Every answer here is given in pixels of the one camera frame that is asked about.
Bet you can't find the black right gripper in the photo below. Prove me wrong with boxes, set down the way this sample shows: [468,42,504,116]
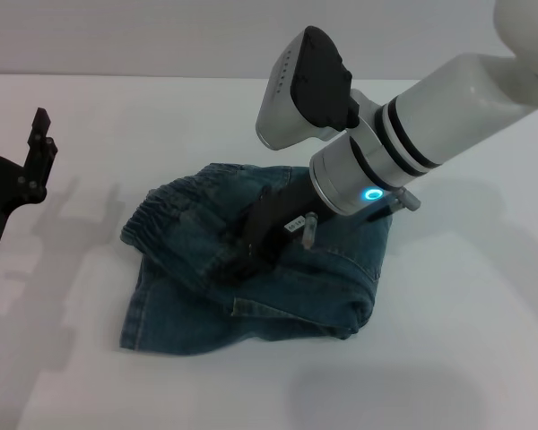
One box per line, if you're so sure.
[210,176,338,288]

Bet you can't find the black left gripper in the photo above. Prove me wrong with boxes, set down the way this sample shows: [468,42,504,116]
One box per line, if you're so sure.
[0,94,58,280]

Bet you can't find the blue denim shorts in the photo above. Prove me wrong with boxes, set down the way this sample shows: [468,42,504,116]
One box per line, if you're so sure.
[119,161,394,355]

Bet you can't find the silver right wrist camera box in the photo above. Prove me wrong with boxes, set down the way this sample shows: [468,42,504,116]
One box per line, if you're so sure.
[255,25,362,151]

